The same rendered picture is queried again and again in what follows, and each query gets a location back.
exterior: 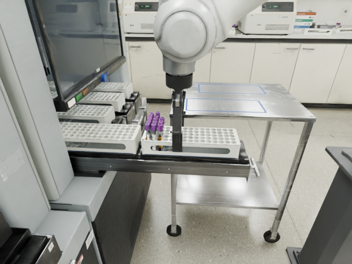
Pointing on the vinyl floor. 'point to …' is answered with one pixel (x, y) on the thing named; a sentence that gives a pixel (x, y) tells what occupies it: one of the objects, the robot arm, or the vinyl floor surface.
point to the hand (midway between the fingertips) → (178, 135)
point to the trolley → (261, 189)
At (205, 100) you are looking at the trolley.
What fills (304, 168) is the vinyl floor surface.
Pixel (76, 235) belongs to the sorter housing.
